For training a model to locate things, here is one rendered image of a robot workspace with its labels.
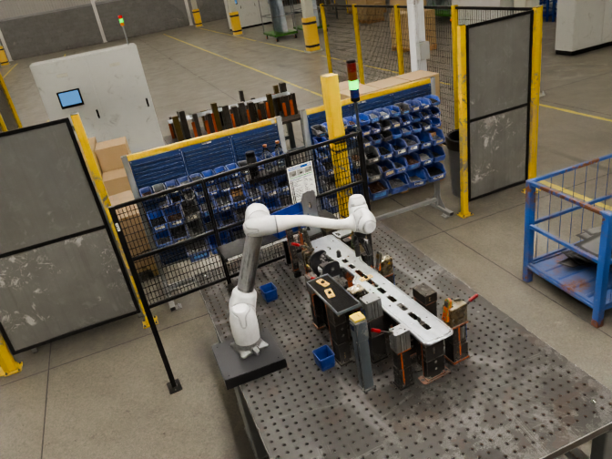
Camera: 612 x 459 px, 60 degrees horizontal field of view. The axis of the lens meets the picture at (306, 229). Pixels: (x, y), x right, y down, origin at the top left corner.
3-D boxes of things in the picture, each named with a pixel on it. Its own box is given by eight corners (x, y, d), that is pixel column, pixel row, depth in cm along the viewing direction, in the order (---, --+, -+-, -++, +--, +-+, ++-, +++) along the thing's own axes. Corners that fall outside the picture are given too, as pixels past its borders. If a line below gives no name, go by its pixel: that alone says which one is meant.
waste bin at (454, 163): (500, 192, 624) (501, 133, 591) (464, 205, 610) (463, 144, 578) (473, 180, 667) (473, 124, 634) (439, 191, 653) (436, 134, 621)
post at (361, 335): (376, 387, 282) (368, 320, 262) (364, 392, 280) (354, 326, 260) (369, 379, 288) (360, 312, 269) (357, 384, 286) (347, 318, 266)
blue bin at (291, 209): (313, 223, 393) (311, 208, 387) (279, 239, 380) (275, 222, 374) (301, 217, 406) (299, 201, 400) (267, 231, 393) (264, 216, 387)
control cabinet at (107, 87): (76, 188, 885) (16, 35, 776) (76, 179, 931) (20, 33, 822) (170, 163, 928) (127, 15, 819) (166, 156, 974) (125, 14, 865)
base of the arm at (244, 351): (245, 362, 306) (243, 355, 304) (229, 345, 324) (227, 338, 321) (272, 349, 314) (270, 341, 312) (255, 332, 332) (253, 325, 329)
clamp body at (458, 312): (474, 357, 291) (473, 302, 275) (452, 368, 286) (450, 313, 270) (460, 346, 300) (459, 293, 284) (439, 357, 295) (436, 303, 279)
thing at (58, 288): (157, 316, 504) (85, 108, 415) (158, 323, 492) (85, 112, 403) (5, 367, 469) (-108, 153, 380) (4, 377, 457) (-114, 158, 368)
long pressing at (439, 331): (460, 331, 268) (460, 328, 267) (423, 348, 260) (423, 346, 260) (331, 234, 383) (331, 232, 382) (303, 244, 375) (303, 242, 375)
